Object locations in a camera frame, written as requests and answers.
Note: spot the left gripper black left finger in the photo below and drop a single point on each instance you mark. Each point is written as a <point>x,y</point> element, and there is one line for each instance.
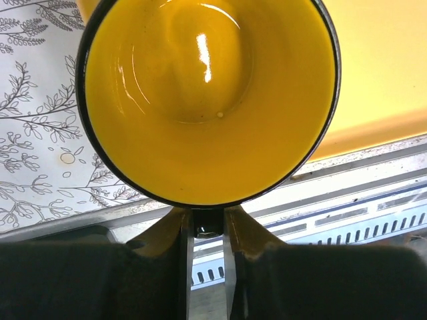
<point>161,277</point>

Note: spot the yellow mug black handle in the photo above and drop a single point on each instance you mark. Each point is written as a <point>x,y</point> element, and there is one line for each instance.
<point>205,105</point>

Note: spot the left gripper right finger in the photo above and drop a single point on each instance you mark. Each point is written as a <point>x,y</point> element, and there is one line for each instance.
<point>257,269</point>

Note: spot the aluminium front rail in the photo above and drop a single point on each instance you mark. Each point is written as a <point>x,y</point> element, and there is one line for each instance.
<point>377,195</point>

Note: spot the yellow plastic tray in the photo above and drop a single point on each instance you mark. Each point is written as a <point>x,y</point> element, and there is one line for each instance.
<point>383,77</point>

